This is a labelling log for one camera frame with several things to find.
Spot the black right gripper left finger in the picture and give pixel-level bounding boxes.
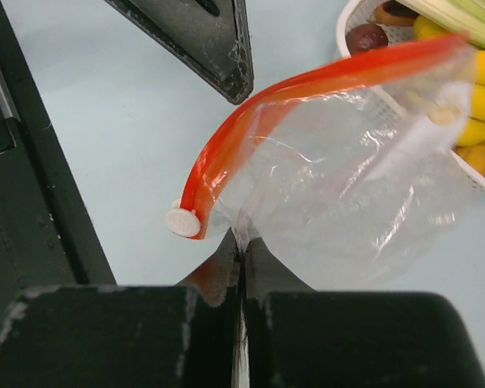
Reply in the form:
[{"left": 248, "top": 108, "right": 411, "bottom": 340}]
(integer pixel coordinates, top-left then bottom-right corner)
[{"left": 0, "top": 236, "right": 241, "bottom": 387}]

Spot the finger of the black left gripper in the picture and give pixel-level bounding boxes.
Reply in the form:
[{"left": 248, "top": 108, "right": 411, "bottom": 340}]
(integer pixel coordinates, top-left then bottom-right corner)
[{"left": 108, "top": 0, "right": 254, "bottom": 105}]

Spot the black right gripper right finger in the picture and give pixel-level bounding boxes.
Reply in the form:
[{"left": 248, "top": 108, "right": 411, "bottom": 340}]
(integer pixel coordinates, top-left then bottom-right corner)
[{"left": 242, "top": 239, "right": 485, "bottom": 387}]

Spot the clear zip bag red zipper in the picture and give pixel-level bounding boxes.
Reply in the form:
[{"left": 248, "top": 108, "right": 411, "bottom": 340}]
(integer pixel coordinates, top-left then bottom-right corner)
[{"left": 166, "top": 35, "right": 475, "bottom": 289}]

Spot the dark purple passion fruit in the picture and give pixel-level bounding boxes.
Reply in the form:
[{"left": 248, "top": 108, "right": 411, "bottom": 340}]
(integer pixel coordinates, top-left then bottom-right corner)
[{"left": 345, "top": 23, "right": 389, "bottom": 55}]

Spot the white perforated plastic basket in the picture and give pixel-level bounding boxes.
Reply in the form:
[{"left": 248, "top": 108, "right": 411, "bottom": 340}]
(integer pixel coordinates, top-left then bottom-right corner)
[{"left": 335, "top": 0, "right": 485, "bottom": 192}]

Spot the green white celery stalk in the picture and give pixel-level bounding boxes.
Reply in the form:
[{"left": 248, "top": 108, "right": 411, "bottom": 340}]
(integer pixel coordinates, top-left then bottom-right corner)
[{"left": 400, "top": 0, "right": 485, "bottom": 49}]

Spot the yellow banana bunch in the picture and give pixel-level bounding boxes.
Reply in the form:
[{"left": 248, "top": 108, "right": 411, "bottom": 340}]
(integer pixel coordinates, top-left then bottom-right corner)
[{"left": 412, "top": 15, "right": 485, "bottom": 149}]

